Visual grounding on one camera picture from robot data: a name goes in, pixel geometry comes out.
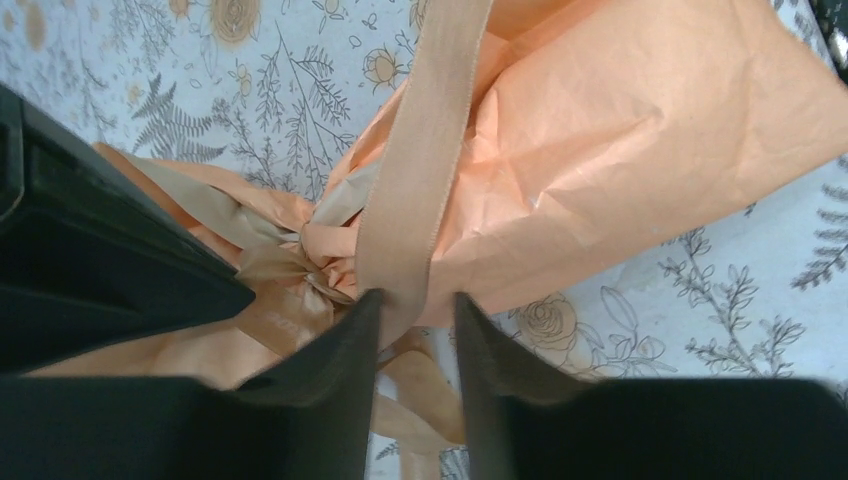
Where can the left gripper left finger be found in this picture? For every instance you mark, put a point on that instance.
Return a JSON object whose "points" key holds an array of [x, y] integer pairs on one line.
{"points": [[307, 417]]}

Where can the beige orange wrapping paper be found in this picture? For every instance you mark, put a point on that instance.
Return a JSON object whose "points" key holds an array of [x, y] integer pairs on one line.
{"points": [[656, 171]]}

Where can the floral table cloth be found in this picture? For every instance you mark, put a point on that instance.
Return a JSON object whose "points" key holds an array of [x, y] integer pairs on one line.
{"points": [[281, 93]]}

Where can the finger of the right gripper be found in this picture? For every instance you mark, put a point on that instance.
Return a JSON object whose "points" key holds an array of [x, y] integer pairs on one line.
{"points": [[87, 259]]}

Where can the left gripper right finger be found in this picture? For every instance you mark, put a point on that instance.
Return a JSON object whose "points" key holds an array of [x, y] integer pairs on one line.
{"points": [[524, 419]]}

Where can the tan ribbon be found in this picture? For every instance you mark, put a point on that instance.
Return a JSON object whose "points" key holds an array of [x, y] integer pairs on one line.
{"points": [[396, 239]]}

